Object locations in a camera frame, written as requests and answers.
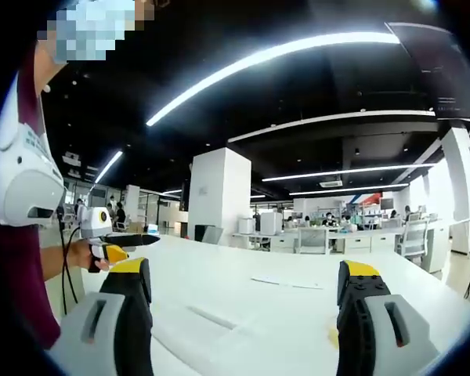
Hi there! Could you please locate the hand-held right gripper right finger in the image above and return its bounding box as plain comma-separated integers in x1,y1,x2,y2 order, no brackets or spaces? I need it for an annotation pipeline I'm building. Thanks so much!
335,259,439,376

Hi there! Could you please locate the long ceiling light strip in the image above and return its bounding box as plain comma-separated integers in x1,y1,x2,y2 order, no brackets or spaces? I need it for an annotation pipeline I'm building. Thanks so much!
145,31,401,128

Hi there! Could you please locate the short ceiling light strip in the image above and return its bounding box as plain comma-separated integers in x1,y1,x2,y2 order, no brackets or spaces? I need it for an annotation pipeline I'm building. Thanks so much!
94,150,125,185

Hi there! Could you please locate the white chest-worn device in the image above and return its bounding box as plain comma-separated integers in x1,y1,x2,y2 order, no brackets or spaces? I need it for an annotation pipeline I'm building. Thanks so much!
0,89,66,228

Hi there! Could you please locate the person's left hand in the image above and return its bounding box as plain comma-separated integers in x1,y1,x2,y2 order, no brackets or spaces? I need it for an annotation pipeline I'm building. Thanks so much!
67,238,111,273

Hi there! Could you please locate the black device cable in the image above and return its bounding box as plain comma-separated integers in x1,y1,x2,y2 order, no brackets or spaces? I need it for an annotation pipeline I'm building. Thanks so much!
56,209,81,315

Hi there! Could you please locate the black box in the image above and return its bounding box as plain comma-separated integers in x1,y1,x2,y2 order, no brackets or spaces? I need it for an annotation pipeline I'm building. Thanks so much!
193,223,217,244

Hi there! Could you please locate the white mesh office chair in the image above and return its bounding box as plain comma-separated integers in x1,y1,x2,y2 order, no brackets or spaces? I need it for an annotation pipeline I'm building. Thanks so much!
397,218,431,260

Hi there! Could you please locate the white square pillar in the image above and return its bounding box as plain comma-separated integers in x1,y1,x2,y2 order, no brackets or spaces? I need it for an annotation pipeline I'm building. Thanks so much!
188,146,253,247

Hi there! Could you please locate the thin ceiling light strip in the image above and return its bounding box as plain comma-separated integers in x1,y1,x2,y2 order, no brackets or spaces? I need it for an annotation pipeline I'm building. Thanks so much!
288,183,410,197
261,163,436,183

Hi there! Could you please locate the row of white desks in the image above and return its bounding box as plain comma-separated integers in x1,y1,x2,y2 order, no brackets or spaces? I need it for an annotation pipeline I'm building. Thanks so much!
230,219,452,273

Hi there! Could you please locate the person's maroon shirt torso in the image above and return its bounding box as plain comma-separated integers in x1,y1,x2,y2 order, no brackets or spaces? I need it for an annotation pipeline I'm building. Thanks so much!
0,38,70,352

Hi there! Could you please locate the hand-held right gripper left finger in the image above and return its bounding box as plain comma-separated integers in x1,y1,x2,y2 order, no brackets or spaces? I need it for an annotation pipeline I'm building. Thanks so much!
60,257,154,376

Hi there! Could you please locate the flat white sheet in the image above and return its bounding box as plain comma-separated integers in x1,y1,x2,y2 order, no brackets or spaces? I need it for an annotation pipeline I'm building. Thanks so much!
250,275,324,291

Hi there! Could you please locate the grey mesh office chair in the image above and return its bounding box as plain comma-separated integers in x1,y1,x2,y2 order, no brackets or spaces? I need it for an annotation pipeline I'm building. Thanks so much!
296,226,331,255

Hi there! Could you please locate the white cabinet appliance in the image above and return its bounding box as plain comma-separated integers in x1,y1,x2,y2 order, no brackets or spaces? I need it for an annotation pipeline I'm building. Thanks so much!
259,211,284,236

